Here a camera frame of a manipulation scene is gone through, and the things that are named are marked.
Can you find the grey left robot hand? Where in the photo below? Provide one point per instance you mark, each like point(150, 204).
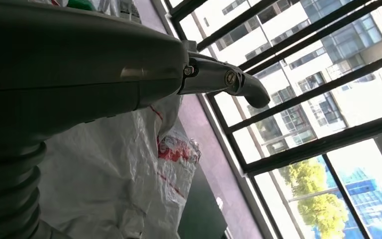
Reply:
point(79, 69)

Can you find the green object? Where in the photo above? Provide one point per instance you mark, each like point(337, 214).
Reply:
point(80, 4)

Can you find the clear plastic packaging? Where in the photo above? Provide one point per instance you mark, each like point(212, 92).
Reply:
point(123, 9)

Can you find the white sack with red print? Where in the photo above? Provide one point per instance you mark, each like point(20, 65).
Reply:
point(112, 178)

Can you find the ribbed grey left arm sleeve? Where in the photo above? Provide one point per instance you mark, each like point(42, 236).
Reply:
point(9, 194)

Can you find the black box with white logo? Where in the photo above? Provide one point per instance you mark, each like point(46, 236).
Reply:
point(201, 211)

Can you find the white building outside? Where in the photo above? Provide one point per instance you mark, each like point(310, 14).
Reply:
point(309, 66)

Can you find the black window grille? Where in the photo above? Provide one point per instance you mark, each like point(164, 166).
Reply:
point(313, 145)

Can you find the green tree outside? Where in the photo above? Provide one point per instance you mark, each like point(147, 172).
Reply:
point(319, 201)

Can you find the blue building outside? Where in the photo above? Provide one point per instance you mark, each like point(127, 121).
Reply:
point(375, 204)

